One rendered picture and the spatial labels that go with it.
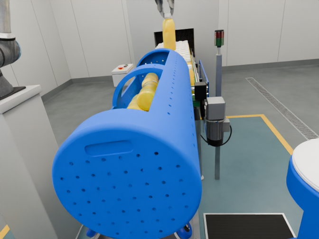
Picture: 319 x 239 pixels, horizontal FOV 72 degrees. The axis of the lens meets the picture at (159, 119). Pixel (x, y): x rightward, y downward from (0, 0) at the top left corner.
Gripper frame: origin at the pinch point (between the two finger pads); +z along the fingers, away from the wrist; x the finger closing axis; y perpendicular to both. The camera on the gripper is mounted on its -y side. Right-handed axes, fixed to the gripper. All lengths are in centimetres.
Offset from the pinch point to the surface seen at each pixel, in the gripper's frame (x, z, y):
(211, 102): 14, 55, -10
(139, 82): -19.7, 29.5, 13.7
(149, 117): 17, 16, 89
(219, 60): 19, 37, -39
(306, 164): 45, 39, 73
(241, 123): 28, 149, -151
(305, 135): 94, 157, -125
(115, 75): -41.3, 26.2, 0.2
